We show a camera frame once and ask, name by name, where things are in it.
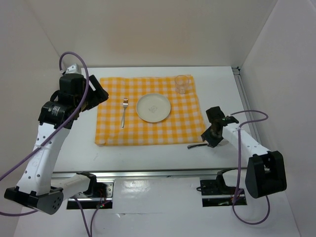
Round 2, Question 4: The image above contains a black handled table knife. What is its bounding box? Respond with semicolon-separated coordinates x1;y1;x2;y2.
187;142;229;150

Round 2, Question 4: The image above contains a yellow white checkered cloth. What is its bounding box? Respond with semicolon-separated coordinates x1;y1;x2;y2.
95;75;206;146

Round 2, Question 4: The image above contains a silver fork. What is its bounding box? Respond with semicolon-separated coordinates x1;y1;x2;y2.
120;98;128;128

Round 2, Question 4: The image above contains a clear plastic cup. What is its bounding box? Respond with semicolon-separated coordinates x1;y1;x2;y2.
174;75;190;94

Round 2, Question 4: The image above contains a cream round plate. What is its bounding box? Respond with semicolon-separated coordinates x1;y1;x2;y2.
136;93;171;123

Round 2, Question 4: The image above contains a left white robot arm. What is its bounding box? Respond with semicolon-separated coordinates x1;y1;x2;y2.
4;73;109;215

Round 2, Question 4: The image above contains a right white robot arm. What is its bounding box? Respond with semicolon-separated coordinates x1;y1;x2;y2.
201;106;287;203

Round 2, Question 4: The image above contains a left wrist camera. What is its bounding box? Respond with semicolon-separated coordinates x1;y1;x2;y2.
62;64;81;75

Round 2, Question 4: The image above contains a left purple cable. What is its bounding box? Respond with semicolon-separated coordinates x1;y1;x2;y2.
0;51;104;237

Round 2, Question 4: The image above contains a purple cable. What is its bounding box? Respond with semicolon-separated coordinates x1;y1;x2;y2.
0;51;104;237
229;111;271;225

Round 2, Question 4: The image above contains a front aluminium rail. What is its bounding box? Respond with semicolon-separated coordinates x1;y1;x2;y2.
53;168;247;181

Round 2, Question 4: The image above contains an aluminium rail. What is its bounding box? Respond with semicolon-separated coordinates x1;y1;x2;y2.
232;67;261;143
53;168;247;181

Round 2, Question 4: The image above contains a right side aluminium rail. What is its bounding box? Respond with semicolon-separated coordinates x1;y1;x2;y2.
232;67;261;143

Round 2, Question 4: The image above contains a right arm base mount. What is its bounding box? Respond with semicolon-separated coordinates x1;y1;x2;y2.
196;179;235;207

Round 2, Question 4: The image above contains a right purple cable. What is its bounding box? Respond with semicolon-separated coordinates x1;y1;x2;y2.
229;111;271;225

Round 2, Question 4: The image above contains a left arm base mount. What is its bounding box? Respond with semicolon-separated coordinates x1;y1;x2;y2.
63;172;114;210

